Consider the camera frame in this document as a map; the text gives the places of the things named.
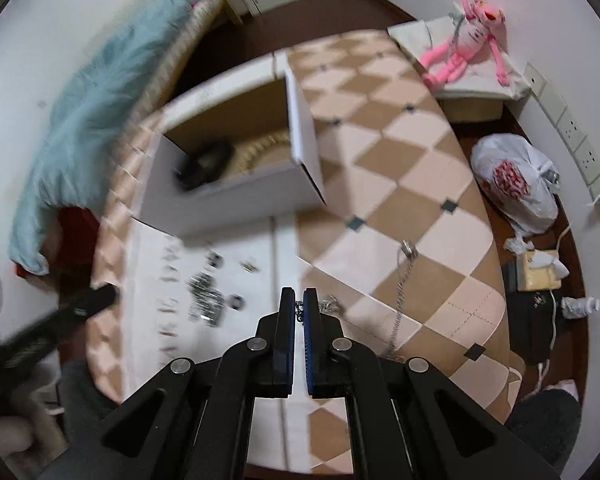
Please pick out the light blue fluffy blanket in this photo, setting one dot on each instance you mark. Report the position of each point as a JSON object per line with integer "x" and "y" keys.
{"x": 95, "y": 120}

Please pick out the pile of silver jewelry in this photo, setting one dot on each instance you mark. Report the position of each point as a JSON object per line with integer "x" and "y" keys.
{"x": 206, "y": 300}

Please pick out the white cardboard box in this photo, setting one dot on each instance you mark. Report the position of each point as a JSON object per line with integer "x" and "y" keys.
{"x": 240, "y": 195}

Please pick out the pink plush toy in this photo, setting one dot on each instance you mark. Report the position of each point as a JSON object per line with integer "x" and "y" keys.
{"x": 467, "y": 42}

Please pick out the white cushion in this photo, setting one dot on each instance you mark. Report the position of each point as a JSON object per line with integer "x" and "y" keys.
{"x": 415, "y": 35}

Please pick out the red cloth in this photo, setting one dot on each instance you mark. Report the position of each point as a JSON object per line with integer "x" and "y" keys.
{"x": 77, "y": 225}

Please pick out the white plastic bag red print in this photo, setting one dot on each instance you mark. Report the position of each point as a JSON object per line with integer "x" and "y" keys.
{"x": 510, "y": 180}

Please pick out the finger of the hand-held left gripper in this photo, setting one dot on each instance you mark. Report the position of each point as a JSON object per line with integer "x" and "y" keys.
{"x": 75, "y": 310}

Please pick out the small silver earring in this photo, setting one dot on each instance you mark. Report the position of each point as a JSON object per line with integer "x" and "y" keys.
{"x": 213, "y": 260}
{"x": 249, "y": 265}
{"x": 236, "y": 303}

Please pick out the wicker chair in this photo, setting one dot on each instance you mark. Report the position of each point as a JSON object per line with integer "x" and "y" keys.
{"x": 190, "y": 35}

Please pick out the white bottle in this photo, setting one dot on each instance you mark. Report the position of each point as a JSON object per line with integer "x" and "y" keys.
{"x": 580, "y": 306}

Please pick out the black bag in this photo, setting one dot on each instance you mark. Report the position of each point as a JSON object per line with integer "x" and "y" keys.
{"x": 530, "y": 327}

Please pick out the white printed paper sheet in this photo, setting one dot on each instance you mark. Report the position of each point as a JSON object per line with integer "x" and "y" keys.
{"x": 152, "y": 270}

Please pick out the black pouch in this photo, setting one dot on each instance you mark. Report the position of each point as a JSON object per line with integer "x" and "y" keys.
{"x": 205, "y": 162}

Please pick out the yellow box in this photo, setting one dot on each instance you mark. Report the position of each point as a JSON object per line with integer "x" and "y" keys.
{"x": 532, "y": 275}

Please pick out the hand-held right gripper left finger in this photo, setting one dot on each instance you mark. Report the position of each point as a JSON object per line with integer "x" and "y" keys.
{"x": 286, "y": 332}

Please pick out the checkered tablecloth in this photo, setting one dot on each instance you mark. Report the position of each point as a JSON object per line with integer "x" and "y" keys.
{"x": 380, "y": 135}

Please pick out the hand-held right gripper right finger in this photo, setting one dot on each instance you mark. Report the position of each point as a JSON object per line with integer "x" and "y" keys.
{"x": 310, "y": 340}

